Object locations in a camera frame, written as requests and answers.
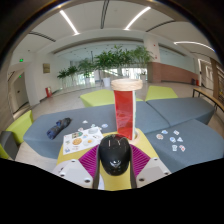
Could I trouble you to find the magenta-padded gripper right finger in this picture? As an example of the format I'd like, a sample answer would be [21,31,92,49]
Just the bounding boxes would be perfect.
[129,144,172,190]

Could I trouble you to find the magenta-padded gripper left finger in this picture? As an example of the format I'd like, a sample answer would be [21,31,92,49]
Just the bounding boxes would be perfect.
[53,144,101,190]

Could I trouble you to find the black computer mouse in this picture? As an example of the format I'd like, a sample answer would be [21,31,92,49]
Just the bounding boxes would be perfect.
[98,133,132,177]

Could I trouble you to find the white sticker sheet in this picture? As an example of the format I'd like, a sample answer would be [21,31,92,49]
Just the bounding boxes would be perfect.
[62,127,104,155]

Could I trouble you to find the group of small stickers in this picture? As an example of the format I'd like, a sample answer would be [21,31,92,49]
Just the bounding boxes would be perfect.
[155,129,186,153]

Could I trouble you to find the dark blue folded umbrella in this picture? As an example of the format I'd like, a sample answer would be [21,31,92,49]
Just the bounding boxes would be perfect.
[46,117,72,140]

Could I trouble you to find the grey sofa block with stickers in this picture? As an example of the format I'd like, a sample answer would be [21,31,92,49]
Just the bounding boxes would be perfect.
[144,118,224,173]

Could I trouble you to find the long grey sofa block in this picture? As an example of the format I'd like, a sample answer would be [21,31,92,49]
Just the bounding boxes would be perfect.
[23,101,158,159]

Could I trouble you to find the red cylinder with wooden ends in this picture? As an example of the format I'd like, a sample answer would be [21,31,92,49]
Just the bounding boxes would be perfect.
[110,78,144,145]

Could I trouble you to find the lime green sofa block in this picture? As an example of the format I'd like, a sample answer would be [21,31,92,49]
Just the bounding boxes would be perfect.
[0,109,34,159]

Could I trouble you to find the dark grey ottoman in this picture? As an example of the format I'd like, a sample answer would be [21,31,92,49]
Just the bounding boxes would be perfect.
[0,130,19,160]

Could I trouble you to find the lime green ottoman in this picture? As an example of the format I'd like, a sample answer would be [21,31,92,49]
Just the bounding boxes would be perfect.
[79,88,144,108]
[144,85,179,102]

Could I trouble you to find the row of green potted plants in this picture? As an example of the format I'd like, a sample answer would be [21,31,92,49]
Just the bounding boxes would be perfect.
[56,44,155,88]

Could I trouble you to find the ceiling light strips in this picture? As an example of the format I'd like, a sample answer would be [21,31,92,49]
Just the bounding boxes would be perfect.
[59,5,216,53]

